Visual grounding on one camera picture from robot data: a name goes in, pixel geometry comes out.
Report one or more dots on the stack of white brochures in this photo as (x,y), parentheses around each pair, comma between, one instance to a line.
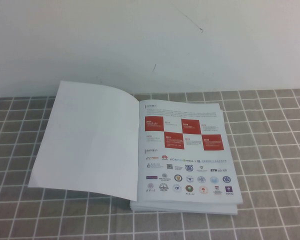
(190,209)

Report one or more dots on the white product brochure book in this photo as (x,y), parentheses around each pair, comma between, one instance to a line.
(90,137)

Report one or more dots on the grey checked tablecloth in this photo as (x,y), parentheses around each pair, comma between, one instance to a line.
(265,175)

